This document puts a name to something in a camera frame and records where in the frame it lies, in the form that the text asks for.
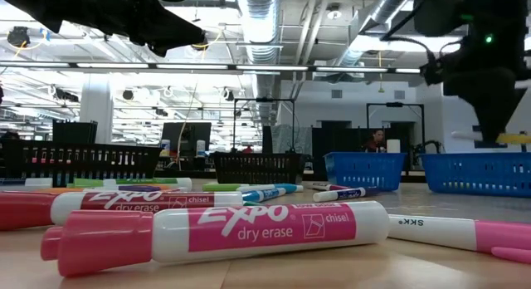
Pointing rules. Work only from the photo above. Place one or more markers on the thin blue marker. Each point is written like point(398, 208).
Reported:
point(290, 188)
point(265, 194)

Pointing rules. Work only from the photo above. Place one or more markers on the thick pink Expo marker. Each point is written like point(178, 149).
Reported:
point(249, 231)

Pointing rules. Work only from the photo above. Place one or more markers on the thick green Expo marker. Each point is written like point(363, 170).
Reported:
point(141, 181)

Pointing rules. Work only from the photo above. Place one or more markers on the thick navy Expo marker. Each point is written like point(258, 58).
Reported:
point(39, 182)

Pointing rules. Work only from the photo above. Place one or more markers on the thin light green marker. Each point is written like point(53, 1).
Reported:
point(224, 187)

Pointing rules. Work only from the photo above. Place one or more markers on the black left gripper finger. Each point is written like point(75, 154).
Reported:
point(166, 29)

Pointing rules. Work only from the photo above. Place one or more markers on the black partition wall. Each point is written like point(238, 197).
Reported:
point(340, 139)

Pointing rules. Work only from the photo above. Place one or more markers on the black gantry frame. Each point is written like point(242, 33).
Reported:
point(264, 100)
point(394, 104)

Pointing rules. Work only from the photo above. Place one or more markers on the blue plastic mesh basket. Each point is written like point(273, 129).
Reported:
point(365, 172)
point(477, 174)

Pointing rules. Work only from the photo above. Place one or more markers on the thin navy marker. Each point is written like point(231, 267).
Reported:
point(344, 193)

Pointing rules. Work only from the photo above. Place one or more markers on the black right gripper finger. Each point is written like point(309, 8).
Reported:
point(495, 119)

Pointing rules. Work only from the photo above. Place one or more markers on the black plastic mesh basket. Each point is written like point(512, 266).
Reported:
point(257, 168)
point(83, 172)

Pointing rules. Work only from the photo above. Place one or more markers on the thin magenta marker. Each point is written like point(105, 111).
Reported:
point(332, 186)

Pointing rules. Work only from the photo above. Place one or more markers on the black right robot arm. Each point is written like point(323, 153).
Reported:
point(439, 11)

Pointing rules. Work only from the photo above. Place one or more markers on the thin pink marker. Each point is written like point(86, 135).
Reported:
point(435, 231)

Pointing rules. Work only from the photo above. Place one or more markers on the white cup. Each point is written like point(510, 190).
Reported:
point(393, 146)

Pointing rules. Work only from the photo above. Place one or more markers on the person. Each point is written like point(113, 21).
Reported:
point(376, 141)

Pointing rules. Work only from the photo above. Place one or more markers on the LED light bar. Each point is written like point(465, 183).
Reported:
point(191, 67)

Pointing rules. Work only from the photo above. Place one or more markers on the thin purple marker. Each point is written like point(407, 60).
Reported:
point(141, 188)

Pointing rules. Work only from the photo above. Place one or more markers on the white bottle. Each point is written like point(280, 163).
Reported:
point(201, 148)
point(165, 148)

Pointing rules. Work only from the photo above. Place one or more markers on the thick red Expo marker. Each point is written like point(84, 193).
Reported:
point(124, 202)

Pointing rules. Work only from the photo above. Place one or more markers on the black computer monitor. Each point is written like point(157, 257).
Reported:
point(186, 137)

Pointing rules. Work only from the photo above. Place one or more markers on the thin yellow marker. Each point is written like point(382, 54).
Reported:
point(464, 136)

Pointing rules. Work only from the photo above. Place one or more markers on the silver ventilation duct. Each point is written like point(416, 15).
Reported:
point(261, 31)

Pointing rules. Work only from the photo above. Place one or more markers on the black wall screen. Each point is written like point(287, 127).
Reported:
point(491, 145)

